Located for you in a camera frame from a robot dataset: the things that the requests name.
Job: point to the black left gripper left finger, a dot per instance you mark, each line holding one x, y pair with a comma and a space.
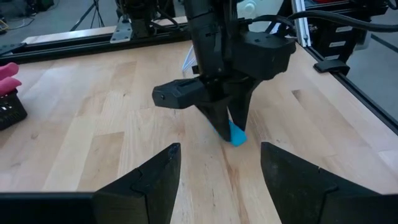
149, 193

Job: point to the white desk lamp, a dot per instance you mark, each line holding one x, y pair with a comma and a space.
248, 6

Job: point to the blue rectangular eraser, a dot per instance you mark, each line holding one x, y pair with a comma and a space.
237, 138

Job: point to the black frame clamp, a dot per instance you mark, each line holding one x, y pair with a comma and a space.
331, 66

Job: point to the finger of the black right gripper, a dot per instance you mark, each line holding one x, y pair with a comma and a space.
241, 105
219, 118

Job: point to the black tripod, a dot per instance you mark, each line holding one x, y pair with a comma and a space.
88, 9

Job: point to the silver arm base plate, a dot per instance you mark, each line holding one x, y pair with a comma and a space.
121, 31

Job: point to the silver aluminium post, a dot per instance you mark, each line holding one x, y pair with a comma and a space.
301, 21

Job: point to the black labelled equipment case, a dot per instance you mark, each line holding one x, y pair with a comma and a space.
351, 46

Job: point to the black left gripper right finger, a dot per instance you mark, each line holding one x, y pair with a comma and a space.
295, 186

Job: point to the black slotted plastic basket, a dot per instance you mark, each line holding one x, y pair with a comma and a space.
12, 112

